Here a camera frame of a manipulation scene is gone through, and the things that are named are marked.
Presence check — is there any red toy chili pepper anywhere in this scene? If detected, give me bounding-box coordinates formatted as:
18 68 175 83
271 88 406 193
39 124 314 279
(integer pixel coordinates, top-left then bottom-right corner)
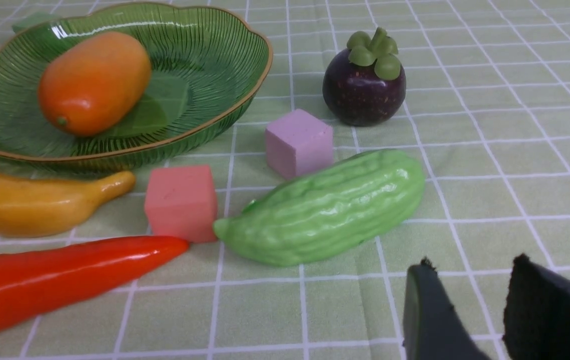
0 235 190 331

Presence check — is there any green toy bitter gourd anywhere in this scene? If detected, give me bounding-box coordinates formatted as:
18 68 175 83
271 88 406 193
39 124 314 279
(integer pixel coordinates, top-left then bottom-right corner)
212 148 426 267

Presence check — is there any lilac foam cube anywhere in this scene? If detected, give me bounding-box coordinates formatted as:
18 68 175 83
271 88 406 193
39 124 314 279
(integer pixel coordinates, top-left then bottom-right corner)
264 109 334 180

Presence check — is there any green checked tablecloth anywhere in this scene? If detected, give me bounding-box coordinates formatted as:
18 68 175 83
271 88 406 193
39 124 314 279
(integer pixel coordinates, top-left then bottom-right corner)
0 0 570 360

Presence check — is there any yellow toy banana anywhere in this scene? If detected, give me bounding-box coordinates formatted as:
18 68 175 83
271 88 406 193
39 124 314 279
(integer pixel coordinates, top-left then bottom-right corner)
0 171 136 239

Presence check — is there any orange toy mango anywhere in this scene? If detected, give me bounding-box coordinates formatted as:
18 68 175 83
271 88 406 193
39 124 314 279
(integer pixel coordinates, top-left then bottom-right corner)
38 31 152 138

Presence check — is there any green glass leaf plate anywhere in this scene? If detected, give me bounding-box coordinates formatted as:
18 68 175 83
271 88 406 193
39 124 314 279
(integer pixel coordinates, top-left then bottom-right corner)
0 2 273 175

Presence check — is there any purple toy mangosteen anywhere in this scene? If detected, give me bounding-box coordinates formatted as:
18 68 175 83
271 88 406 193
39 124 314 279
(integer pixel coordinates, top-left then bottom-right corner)
323 27 406 126

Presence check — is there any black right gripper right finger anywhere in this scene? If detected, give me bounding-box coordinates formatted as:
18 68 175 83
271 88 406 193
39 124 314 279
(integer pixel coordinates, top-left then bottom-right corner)
503 254 570 360

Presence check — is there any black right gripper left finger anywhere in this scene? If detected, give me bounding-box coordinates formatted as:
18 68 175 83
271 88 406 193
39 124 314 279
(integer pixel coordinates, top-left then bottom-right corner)
403 257 489 360

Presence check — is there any salmon pink foam cube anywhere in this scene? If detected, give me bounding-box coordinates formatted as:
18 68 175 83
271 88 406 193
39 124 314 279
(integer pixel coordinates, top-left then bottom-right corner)
144 164 218 243

